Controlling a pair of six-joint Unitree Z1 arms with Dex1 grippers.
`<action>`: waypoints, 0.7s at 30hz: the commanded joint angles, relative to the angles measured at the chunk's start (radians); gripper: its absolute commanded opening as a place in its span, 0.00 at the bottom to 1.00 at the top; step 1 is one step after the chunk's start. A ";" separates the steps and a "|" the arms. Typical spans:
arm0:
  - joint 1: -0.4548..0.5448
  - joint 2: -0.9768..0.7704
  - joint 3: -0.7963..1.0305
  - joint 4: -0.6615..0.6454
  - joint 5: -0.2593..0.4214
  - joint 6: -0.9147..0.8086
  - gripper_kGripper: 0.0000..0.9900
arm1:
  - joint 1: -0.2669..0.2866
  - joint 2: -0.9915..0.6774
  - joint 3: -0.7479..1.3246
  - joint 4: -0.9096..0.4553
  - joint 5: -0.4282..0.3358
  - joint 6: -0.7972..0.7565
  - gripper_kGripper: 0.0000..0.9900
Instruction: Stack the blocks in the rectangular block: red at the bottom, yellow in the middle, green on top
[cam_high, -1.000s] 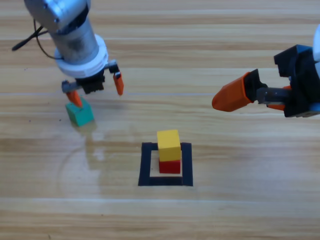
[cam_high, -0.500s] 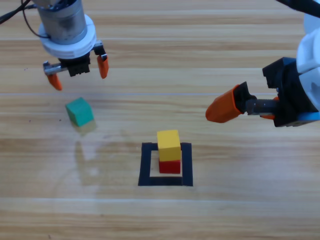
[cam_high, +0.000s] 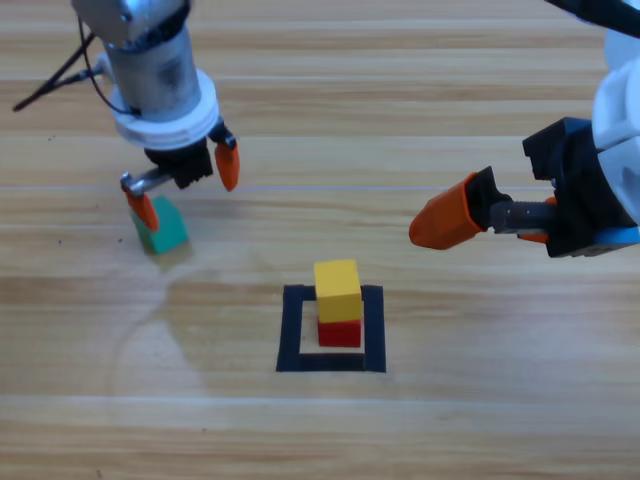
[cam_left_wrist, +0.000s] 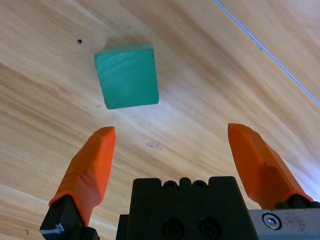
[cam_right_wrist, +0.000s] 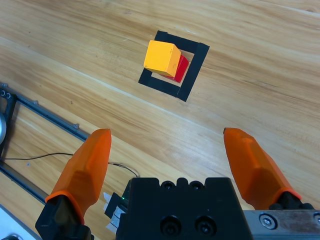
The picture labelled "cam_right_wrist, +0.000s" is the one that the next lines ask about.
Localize black tape square outline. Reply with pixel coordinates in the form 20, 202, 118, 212
138, 30, 210, 103

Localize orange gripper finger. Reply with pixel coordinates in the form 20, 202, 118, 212
34, 128, 112, 240
223, 127, 313, 211

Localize long aluminium frame rail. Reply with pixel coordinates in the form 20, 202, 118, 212
0, 159, 50, 205

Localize USB dongle with green light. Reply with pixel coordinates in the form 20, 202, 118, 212
121, 181, 132, 208

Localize thin black wire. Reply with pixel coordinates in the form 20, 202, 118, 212
4, 152, 140, 179

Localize yellow wooden block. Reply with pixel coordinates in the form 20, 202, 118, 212
143, 39, 182, 79

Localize red wooden block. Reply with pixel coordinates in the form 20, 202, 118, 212
161, 54, 190, 84

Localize round silver base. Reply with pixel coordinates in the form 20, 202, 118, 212
0, 112, 8, 147

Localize grey metal plate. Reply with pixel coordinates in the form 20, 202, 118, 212
0, 203, 42, 240

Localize black taped USB hub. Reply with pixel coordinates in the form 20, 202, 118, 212
106, 209, 126, 235

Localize black tape strip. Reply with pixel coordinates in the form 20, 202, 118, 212
104, 192, 121, 219

